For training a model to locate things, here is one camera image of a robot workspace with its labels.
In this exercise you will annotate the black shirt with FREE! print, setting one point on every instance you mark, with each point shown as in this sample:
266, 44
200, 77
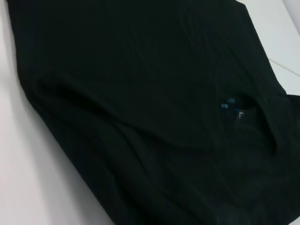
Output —
152, 105

